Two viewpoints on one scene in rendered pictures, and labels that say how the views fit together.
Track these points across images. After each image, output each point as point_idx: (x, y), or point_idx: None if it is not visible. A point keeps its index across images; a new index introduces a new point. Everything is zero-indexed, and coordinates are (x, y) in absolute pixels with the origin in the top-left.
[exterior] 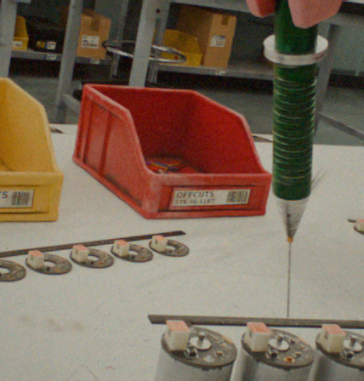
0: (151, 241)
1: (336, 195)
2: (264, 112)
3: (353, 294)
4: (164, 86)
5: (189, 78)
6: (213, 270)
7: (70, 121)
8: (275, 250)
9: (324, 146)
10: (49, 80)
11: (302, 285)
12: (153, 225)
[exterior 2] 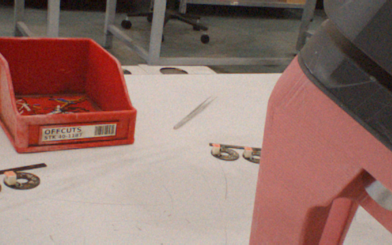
0: (4, 177)
1: (212, 120)
2: (267, 32)
3: (173, 218)
4: (190, 15)
5: (211, 8)
6: (50, 201)
7: (118, 44)
8: (124, 177)
9: (226, 75)
10: (105, 13)
11: (128, 211)
12: (21, 159)
